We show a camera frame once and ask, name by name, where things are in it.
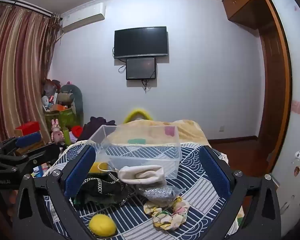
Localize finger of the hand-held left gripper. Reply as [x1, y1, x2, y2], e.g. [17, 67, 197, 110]
[22, 142, 62, 175]
[0, 131, 43, 156]

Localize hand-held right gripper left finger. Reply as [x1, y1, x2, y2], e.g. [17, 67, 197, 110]
[12, 145, 97, 240]

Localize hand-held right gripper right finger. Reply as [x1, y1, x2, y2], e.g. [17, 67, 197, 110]
[199, 145, 282, 240]

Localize black green chain bag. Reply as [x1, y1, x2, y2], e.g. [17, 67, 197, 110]
[74, 170, 130, 207]

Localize yellow plush lemon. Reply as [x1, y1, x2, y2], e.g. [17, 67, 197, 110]
[89, 214, 118, 237]

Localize cream sock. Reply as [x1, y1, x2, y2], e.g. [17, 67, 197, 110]
[118, 165, 167, 187]

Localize silver glitter pouch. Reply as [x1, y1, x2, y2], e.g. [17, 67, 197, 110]
[135, 185, 187, 207]

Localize clear plastic box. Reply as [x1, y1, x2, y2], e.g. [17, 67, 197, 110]
[84, 124, 183, 180]

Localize floral fabric scrunchie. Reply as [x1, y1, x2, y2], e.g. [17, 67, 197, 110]
[143, 197, 190, 230]

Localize yellow soft toy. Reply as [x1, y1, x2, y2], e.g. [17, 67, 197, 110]
[89, 162, 109, 174]

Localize red soft item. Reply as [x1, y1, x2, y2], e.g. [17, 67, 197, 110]
[71, 125, 84, 138]

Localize red box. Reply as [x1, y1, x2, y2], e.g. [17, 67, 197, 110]
[15, 121, 41, 137]

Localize pink bunny toy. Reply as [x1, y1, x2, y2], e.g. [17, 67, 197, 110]
[51, 119, 65, 144]

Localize green storage bin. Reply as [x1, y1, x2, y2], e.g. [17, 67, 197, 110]
[44, 107, 80, 133]

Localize dark clothing pile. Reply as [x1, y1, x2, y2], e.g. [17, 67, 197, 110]
[82, 116, 117, 142]

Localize yellow blanket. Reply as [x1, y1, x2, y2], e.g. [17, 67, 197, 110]
[107, 119, 209, 148]

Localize pile of toys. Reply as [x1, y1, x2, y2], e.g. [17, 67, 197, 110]
[41, 79, 77, 112]

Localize green plush toy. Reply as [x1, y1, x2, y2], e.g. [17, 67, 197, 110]
[60, 83, 84, 126]

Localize blue white patterned cloth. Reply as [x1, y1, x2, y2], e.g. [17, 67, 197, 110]
[44, 141, 243, 240]

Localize striped brown curtain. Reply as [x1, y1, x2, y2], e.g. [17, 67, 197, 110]
[0, 2, 62, 143]

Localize wooden wardrobe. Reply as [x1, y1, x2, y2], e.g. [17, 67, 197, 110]
[221, 0, 293, 178]

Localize white door with stickers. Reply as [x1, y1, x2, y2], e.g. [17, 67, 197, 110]
[267, 0, 300, 240]

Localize white air conditioner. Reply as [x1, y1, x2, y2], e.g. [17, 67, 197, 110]
[61, 2, 106, 34]

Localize yellow plush ring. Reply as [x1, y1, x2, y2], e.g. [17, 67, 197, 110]
[123, 107, 154, 124]

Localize black monitor cable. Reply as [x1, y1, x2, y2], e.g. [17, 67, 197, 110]
[141, 79, 152, 93]

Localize small wall monitor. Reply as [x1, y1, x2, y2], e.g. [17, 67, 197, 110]
[126, 57, 157, 81]

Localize curtain rail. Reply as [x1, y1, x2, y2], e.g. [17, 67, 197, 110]
[1, 0, 61, 18]

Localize large wall television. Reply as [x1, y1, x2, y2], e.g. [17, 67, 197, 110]
[114, 26, 169, 59]

